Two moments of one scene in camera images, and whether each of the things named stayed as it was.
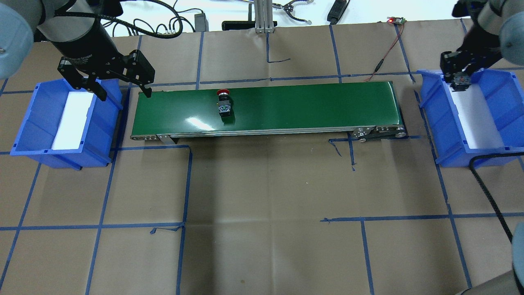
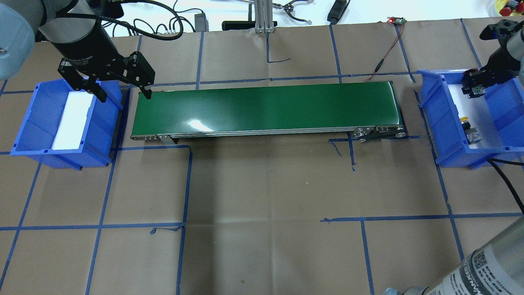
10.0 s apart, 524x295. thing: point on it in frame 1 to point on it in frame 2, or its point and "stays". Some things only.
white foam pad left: [69, 134] stays
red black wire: [398, 37] stays
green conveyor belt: [369, 111] stays
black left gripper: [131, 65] stays
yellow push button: [461, 82] to [471, 133]
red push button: [224, 103] to [475, 91]
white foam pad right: [479, 127] stays
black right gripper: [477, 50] to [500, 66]
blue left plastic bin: [66, 128] stays
